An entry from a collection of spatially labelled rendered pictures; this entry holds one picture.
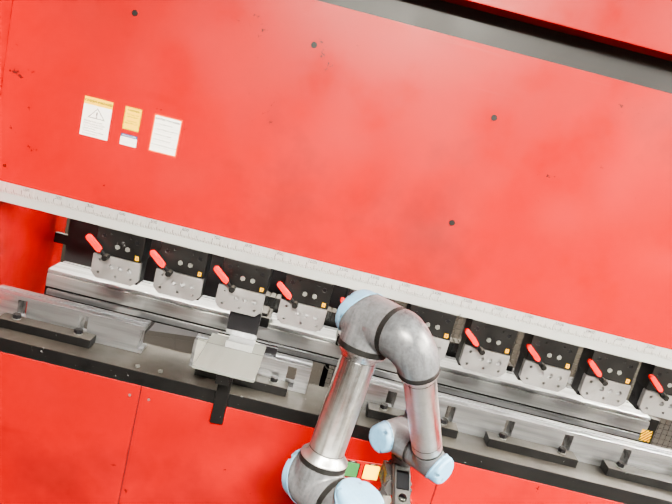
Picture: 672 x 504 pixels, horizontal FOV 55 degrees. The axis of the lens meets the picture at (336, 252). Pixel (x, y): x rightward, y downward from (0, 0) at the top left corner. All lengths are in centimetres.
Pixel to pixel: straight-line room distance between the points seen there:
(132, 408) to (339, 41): 128
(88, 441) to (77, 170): 85
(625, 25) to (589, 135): 31
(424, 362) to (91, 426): 121
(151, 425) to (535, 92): 154
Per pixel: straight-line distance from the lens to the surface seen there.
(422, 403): 149
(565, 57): 213
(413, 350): 139
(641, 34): 210
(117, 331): 223
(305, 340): 239
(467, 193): 200
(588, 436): 237
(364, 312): 143
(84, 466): 233
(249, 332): 214
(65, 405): 225
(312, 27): 197
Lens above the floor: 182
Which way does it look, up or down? 13 degrees down
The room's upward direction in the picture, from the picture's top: 15 degrees clockwise
